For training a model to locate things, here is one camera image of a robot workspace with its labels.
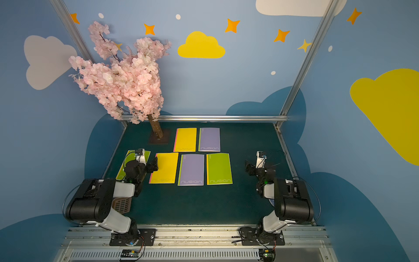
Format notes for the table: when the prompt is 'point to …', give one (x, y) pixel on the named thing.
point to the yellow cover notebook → (185, 140)
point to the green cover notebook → (130, 156)
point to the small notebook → (219, 170)
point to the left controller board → (130, 253)
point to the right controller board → (267, 255)
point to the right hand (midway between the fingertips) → (255, 158)
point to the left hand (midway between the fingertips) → (148, 156)
